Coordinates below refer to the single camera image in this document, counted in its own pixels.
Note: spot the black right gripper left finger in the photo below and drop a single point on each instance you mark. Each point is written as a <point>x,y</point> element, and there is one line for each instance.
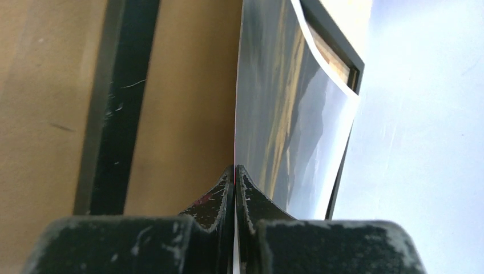
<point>197,240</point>

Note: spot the brown frame backing board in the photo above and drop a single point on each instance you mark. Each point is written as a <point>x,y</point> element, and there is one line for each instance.
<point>111,107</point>

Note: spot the black picture frame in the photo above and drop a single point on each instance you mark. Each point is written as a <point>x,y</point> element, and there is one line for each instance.
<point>185,88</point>

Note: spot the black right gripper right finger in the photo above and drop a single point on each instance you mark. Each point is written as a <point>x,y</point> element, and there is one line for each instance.
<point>272,241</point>

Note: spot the mountain landscape photo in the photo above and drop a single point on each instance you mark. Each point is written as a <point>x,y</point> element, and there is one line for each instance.
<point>298,81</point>

